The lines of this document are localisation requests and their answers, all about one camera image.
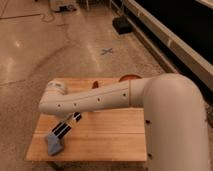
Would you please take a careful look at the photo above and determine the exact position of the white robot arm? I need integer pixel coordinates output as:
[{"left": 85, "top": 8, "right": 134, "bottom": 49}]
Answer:
[{"left": 39, "top": 73, "right": 211, "bottom": 171}]

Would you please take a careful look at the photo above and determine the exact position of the dark red small object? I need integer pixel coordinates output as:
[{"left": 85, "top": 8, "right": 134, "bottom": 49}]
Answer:
[{"left": 92, "top": 81, "right": 99, "bottom": 89}]

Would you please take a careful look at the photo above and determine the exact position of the black box on floor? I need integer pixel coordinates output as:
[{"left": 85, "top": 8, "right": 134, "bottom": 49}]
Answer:
[{"left": 112, "top": 17, "right": 132, "bottom": 34}]

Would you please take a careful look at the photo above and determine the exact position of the wooden folding table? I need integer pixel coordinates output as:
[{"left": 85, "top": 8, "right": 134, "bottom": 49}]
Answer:
[{"left": 25, "top": 77, "right": 149, "bottom": 171}]

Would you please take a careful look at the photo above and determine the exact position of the dark equipment on floor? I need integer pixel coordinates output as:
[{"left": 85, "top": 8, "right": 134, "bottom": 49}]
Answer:
[{"left": 49, "top": 0, "right": 76, "bottom": 12}]

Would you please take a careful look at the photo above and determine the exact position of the orange round bowl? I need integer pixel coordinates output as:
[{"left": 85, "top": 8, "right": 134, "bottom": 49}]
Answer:
[{"left": 119, "top": 74, "right": 141, "bottom": 82}]

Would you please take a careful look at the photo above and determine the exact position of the cable on floor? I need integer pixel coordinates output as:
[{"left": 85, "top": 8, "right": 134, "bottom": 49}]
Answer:
[{"left": 0, "top": 8, "right": 57, "bottom": 24}]

